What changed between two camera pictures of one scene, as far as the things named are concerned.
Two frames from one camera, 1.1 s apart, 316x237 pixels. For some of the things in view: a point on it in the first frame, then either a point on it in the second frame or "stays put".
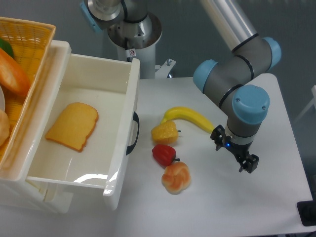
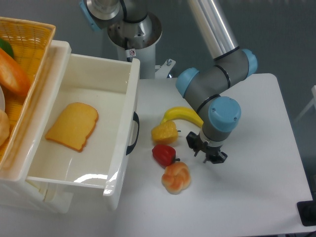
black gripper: [250, 164] → [196, 143]
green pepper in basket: [5, 46] stays put
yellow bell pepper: [165, 133] stays put
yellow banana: [181, 112] stays put
